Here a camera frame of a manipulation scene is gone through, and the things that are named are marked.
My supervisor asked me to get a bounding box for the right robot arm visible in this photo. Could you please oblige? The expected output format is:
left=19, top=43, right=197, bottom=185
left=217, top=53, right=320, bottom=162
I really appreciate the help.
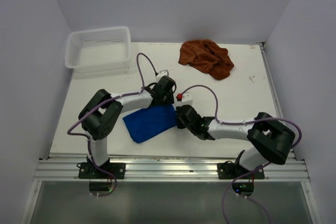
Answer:
left=176, top=105, right=296, bottom=179

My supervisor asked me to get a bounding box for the white plastic basket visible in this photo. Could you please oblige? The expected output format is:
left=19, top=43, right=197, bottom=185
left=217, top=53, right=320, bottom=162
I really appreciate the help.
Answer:
left=65, top=26, right=132, bottom=73

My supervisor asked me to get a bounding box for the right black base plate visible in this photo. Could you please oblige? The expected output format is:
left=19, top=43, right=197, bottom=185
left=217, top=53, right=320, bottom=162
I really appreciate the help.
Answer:
left=217, top=161, right=265, bottom=180

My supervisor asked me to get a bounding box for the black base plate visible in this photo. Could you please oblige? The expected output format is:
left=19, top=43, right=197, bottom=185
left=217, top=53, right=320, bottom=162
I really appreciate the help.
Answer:
left=217, top=161, right=265, bottom=180
left=76, top=162, right=126, bottom=179

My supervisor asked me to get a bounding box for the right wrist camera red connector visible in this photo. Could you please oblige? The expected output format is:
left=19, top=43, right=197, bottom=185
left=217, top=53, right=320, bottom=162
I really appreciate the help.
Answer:
left=176, top=92, right=193, bottom=105

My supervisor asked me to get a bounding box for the brown towel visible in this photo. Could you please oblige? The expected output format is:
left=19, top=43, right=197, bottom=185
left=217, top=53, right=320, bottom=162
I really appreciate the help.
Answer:
left=178, top=39, right=234, bottom=80

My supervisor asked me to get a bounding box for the blue towel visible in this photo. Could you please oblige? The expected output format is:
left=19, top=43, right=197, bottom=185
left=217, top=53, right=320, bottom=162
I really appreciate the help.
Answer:
left=123, top=104, right=177, bottom=144

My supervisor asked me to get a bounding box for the aluminium mounting rail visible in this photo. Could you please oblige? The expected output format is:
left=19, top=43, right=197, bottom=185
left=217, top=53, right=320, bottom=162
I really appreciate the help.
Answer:
left=33, top=156, right=310, bottom=182

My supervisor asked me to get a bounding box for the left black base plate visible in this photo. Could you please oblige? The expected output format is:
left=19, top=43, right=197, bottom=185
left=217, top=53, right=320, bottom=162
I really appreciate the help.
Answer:
left=76, top=162, right=126, bottom=179

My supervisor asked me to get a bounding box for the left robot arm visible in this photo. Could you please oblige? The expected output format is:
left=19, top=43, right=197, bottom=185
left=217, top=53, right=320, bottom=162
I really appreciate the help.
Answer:
left=78, top=76, right=176, bottom=178

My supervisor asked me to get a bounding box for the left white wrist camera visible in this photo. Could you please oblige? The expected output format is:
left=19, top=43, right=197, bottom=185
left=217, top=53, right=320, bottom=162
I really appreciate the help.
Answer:
left=155, top=70, right=170, bottom=79

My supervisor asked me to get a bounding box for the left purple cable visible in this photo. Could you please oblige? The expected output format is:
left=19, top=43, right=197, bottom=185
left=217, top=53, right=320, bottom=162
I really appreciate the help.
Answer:
left=67, top=52, right=159, bottom=141

